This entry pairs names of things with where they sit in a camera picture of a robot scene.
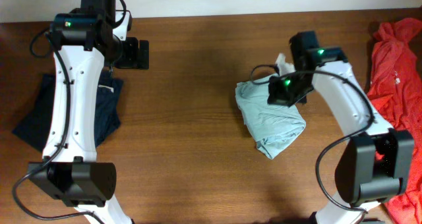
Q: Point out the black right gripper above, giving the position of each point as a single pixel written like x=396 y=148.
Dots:
x=275 y=97

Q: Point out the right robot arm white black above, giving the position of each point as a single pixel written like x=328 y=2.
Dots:
x=374 y=167

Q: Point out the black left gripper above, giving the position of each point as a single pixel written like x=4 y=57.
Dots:
x=132 y=60

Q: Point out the red t-shirt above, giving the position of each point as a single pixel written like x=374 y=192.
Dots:
x=395 y=92

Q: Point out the dark navy folded garment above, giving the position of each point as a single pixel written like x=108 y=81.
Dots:
x=34 y=127

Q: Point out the light blue t-shirt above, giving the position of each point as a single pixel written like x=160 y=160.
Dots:
x=273 y=127

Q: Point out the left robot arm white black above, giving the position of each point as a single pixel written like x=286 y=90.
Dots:
x=84 y=41

